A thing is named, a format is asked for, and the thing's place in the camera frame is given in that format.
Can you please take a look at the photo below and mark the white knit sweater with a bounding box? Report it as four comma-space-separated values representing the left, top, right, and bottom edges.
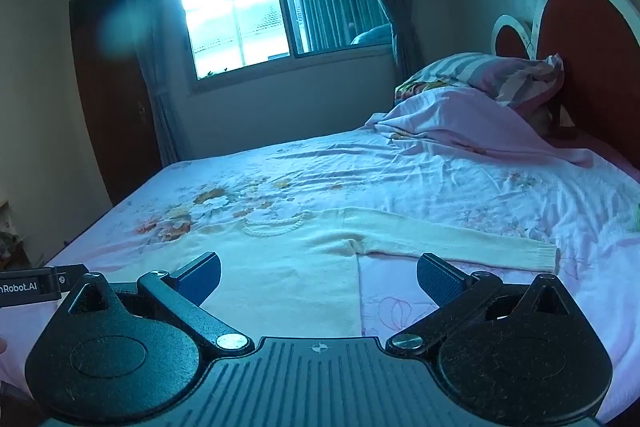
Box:
165, 207, 561, 339

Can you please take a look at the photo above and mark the dark cluttered shelf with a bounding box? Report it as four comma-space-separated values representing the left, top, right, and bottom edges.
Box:
0, 199, 23, 271

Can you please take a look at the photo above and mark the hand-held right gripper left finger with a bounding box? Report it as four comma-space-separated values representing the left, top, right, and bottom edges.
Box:
64, 251, 254, 353

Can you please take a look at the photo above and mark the red and white headboard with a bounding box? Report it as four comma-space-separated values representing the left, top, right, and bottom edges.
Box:
492, 0, 640, 168

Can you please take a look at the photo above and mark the striped floral pillow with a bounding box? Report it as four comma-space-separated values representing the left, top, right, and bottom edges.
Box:
394, 52, 567, 108

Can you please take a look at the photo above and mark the pink quilt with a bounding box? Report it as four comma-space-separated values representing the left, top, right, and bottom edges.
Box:
365, 86, 596, 168

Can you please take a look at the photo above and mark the dark wooden door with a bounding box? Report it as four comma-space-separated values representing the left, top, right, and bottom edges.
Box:
68, 0, 167, 208

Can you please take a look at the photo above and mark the floral pink bedsheet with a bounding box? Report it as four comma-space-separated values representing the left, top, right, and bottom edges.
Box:
0, 126, 640, 424

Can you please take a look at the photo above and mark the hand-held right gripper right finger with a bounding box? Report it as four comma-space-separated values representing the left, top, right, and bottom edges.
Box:
387, 252, 582, 353

